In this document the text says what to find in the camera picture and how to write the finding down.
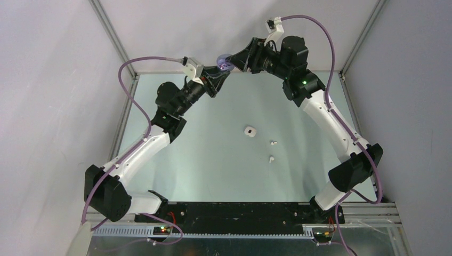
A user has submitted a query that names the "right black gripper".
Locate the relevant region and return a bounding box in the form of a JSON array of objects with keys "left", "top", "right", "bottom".
[{"left": 228, "top": 37, "right": 291, "bottom": 80}]

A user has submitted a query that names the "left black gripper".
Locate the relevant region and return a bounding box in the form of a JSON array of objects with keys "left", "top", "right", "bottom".
[{"left": 175, "top": 66, "right": 230, "bottom": 116}]

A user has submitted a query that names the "purple earbud charging case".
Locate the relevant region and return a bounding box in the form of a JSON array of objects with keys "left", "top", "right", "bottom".
[{"left": 216, "top": 53, "right": 235, "bottom": 71}]

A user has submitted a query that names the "white earbud charging case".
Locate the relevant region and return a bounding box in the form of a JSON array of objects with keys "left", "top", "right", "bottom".
[{"left": 244, "top": 126, "right": 257, "bottom": 138}]

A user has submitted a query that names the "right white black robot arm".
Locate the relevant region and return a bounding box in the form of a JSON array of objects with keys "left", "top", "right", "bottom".
[{"left": 227, "top": 36, "right": 383, "bottom": 223}]

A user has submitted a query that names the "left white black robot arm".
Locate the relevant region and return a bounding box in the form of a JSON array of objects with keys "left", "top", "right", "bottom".
[{"left": 84, "top": 66, "right": 231, "bottom": 222}]

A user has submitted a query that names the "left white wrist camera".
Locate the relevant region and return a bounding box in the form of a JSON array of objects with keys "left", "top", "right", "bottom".
[{"left": 182, "top": 57, "right": 204, "bottom": 84}]

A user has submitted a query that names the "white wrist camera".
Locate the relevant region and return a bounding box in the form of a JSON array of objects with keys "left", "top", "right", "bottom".
[
  {"left": 182, "top": 57, "right": 204, "bottom": 84},
  {"left": 264, "top": 17, "right": 284, "bottom": 45}
]

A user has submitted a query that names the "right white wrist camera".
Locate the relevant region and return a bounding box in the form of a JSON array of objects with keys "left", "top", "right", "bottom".
[{"left": 264, "top": 17, "right": 284, "bottom": 45}]

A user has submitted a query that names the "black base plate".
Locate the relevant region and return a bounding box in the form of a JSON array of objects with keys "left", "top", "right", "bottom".
[{"left": 155, "top": 202, "right": 345, "bottom": 235}]

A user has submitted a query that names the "aluminium frame rail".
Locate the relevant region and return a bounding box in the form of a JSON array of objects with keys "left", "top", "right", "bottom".
[{"left": 88, "top": 202, "right": 411, "bottom": 255}]

